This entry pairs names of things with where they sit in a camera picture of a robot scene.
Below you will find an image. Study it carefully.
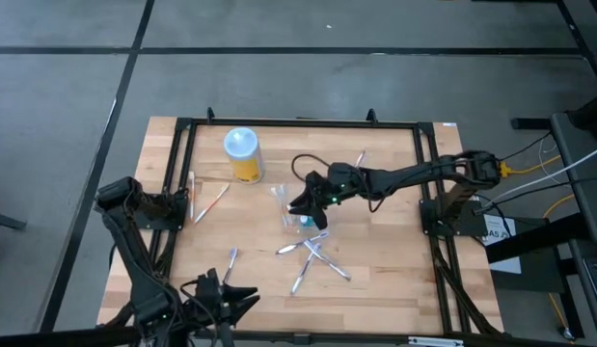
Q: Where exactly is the black aluminium table frame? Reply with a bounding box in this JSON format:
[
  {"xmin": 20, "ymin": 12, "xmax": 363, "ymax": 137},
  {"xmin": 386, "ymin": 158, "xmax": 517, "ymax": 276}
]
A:
[{"xmin": 0, "ymin": 106, "xmax": 504, "ymax": 347}]

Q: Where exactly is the yellow white wipes canister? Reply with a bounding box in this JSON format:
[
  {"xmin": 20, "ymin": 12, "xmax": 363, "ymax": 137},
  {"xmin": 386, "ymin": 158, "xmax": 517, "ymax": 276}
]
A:
[{"xmin": 223, "ymin": 125, "xmax": 265, "ymax": 185}]

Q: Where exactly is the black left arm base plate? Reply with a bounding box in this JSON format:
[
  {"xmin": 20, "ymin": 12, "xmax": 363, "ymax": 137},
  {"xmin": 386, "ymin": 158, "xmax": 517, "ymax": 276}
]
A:
[{"xmin": 133, "ymin": 190, "xmax": 189, "ymax": 231}]

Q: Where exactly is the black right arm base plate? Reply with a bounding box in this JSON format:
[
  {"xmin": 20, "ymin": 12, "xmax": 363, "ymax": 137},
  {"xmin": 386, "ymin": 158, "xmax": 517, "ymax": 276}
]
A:
[{"xmin": 420, "ymin": 197, "xmax": 490, "ymax": 238}]

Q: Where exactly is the thick white cable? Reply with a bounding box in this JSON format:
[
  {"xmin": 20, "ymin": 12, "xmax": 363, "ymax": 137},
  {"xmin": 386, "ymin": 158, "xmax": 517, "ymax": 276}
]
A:
[{"xmin": 474, "ymin": 143, "xmax": 597, "ymax": 213}]

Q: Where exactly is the yellow floor cable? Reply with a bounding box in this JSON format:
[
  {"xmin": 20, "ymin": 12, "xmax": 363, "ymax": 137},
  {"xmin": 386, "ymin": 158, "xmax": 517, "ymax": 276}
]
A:
[{"xmin": 542, "ymin": 194, "xmax": 577, "ymax": 334}]

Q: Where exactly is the black floor stand foot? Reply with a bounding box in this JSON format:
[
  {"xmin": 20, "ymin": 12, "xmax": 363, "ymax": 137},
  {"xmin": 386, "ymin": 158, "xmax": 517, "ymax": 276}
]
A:
[{"xmin": 0, "ymin": 209, "xmax": 28, "ymax": 231}]

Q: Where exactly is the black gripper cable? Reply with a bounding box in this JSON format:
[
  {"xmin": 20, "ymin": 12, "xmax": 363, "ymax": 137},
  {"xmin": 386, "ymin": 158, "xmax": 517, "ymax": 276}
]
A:
[{"xmin": 290, "ymin": 153, "xmax": 333, "ymax": 182}]

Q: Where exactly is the clear acrylic organizer box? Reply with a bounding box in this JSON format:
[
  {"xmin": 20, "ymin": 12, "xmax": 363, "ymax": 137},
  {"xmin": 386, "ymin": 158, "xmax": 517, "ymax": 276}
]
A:
[{"xmin": 270, "ymin": 184, "xmax": 331, "ymax": 237}]

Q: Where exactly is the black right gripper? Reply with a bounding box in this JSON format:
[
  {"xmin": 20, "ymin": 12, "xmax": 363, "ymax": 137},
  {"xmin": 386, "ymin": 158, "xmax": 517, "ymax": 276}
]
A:
[{"xmin": 287, "ymin": 163, "xmax": 365, "ymax": 231}]

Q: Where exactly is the long white frame label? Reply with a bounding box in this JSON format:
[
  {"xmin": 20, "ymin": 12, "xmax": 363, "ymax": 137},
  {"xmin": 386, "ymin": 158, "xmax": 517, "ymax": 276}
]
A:
[{"xmin": 407, "ymin": 335, "xmax": 464, "ymax": 347}]

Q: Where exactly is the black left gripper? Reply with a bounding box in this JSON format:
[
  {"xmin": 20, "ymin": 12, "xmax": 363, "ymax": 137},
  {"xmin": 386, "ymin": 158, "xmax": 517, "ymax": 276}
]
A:
[{"xmin": 196, "ymin": 268, "xmax": 260, "ymax": 324}]

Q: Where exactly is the black side desk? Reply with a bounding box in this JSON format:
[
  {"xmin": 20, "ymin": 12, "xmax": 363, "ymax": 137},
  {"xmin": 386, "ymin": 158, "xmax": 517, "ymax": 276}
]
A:
[{"xmin": 512, "ymin": 93, "xmax": 597, "ymax": 347}]

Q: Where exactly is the yellow extension cable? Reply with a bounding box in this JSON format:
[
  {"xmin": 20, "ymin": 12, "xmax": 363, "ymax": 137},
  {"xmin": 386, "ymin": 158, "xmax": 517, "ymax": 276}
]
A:
[{"xmin": 495, "ymin": 153, "xmax": 564, "ymax": 177}]

